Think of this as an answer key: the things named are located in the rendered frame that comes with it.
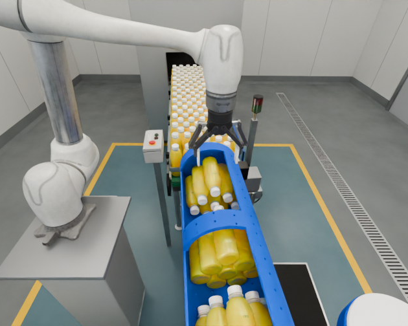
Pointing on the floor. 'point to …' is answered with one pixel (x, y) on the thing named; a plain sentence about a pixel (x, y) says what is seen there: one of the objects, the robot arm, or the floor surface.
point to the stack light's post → (251, 140)
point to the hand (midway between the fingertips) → (217, 160)
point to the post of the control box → (162, 202)
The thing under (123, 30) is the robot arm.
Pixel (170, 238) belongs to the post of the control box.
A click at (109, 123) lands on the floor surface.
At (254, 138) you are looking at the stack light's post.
